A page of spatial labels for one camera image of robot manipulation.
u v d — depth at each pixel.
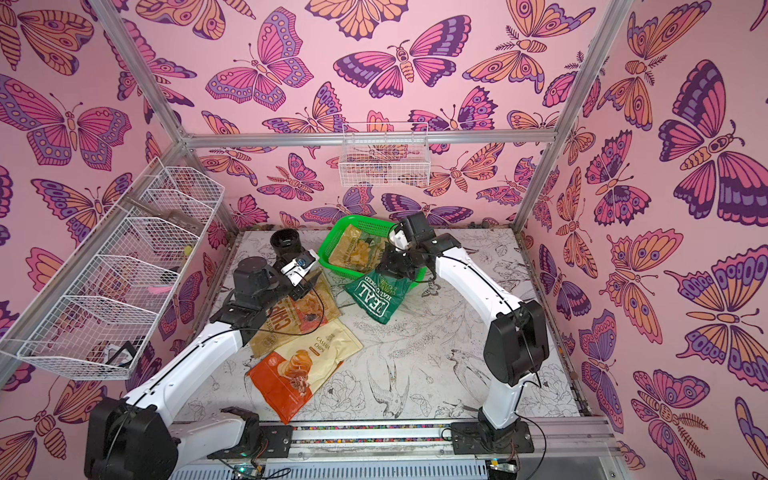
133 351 0.63
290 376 0.83
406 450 0.73
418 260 0.64
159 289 0.73
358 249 1.10
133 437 0.38
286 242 0.99
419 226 0.67
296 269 0.66
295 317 0.94
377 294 0.81
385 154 0.95
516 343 0.46
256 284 0.60
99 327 0.65
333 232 1.09
